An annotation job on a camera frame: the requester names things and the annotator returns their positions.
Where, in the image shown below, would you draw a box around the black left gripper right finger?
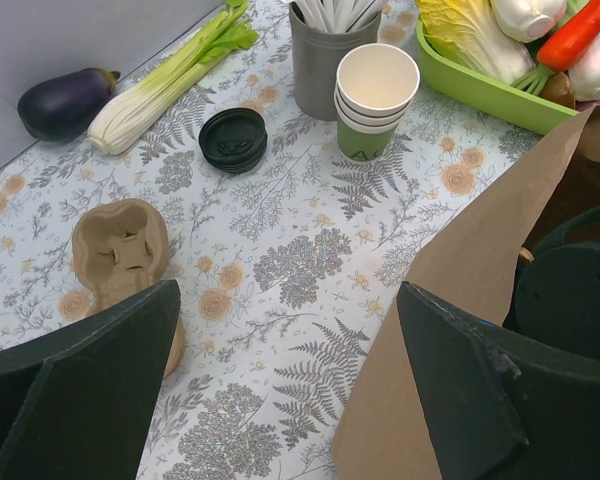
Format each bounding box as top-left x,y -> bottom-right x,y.
397,282 -> 600,479

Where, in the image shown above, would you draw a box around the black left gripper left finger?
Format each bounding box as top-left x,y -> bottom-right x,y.
0,280 -> 181,479

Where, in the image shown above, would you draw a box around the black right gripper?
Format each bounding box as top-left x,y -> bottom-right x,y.
504,205 -> 600,360

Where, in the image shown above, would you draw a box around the brown paper bag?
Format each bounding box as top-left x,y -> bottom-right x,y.
332,107 -> 600,479

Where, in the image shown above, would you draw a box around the brown cardboard cup carrier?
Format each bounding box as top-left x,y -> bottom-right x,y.
70,197 -> 187,379

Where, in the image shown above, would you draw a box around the green plastic tray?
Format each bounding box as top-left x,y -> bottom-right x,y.
416,20 -> 578,135

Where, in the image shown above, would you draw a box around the orange toy carrot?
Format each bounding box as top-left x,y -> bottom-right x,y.
512,0 -> 600,96

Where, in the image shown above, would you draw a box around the floral patterned table mat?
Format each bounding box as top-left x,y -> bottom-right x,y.
0,0 -> 546,480

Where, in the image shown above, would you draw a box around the large toy napa cabbage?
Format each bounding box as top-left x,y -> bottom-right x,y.
490,0 -> 567,43

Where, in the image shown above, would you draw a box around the stack of paper cups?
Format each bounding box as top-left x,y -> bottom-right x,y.
334,43 -> 421,164

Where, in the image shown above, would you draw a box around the green white toy leek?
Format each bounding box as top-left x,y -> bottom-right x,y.
87,1 -> 258,155

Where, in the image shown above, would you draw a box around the purple toy eggplant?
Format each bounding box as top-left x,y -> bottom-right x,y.
17,68 -> 121,142

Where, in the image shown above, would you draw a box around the stack of black lids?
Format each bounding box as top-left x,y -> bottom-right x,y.
198,107 -> 268,175

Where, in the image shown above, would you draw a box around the brown cup with straws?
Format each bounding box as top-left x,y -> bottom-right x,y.
289,2 -> 381,122

